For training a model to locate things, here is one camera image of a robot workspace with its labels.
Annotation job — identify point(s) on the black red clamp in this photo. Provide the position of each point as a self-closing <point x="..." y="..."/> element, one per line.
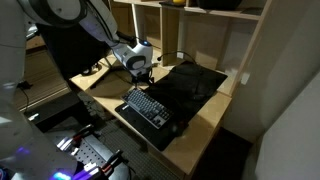
<point x="75" y="140"/>
<point x="95" y="167"/>

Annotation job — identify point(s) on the yellow rubber duck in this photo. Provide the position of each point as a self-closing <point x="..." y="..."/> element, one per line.
<point x="179" y="2"/>

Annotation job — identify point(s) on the black computer monitor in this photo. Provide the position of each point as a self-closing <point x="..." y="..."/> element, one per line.
<point x="72" y="49"/>

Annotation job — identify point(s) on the black pouch case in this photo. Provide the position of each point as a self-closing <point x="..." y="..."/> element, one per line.
<point x="219" y="4"/>

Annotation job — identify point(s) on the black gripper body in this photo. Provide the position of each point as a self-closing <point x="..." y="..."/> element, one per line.
<point x="139" y="77"/>

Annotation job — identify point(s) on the black desk mat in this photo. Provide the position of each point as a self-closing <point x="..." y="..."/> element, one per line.
<point x="184" y="90"/>

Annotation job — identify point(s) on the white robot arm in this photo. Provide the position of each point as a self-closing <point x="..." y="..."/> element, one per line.
<point x="68" y="26"/>

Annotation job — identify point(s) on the black plate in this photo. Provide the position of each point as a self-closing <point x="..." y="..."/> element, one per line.
<point x="172" y="4"/>

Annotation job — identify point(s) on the black gooseneck microphone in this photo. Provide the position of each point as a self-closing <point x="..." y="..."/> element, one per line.
<point x="175" y="57"/>

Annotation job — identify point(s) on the black computer mouse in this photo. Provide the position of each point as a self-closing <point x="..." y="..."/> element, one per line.
<point x="177" y="128"/>

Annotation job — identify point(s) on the grey mechanical keyboard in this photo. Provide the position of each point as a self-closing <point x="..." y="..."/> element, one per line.
<point x="150" y="109"/>

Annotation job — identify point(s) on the wooden shelf unit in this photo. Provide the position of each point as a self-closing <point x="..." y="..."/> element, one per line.
<point x="221" y="40"/>

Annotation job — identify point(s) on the perforated metal breadboard base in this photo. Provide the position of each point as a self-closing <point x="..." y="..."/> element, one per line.
<point x="89" y="142"/>

